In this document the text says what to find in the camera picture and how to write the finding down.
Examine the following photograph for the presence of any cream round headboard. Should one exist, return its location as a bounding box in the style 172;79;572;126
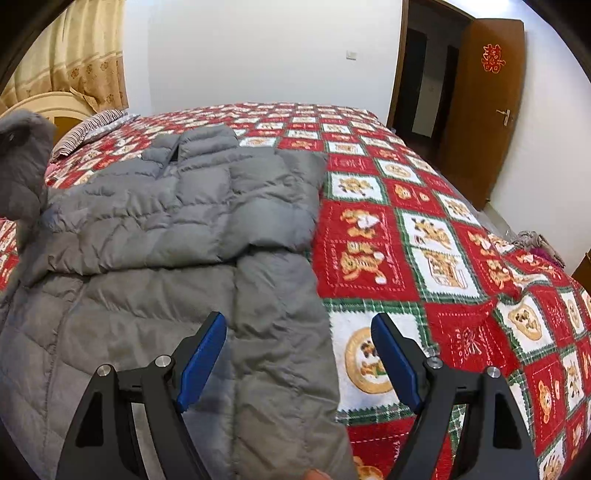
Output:
0;91;99;145

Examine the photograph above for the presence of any beige patterned curtain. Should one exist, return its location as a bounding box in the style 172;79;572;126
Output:
0;0;130;114

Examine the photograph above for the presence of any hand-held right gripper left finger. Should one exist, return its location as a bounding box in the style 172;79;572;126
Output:
55;311;227;480

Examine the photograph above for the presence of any grey down jacket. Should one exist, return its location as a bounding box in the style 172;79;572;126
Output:
0;111;358;480

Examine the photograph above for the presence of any red bear printed blanket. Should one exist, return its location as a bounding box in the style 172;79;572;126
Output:
0;102;591;480

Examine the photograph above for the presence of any striped pillow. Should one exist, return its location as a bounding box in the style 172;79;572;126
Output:
51;108;139;160

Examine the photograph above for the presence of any wooden cabinet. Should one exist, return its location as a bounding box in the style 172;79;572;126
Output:
571;249;591;296

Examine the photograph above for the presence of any pile of clothes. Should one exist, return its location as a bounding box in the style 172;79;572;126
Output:
508;230;566;268

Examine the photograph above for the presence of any dark wooden door frame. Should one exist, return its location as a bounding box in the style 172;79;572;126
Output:
387;0;476;134

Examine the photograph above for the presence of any red paper door decoration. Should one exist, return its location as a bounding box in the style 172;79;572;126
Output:
480;44;506;75

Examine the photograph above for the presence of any brown wooden door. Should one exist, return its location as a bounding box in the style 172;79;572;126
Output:
438;18;527;210

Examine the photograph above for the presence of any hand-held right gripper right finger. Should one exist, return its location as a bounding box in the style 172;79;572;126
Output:
372;313;541;480

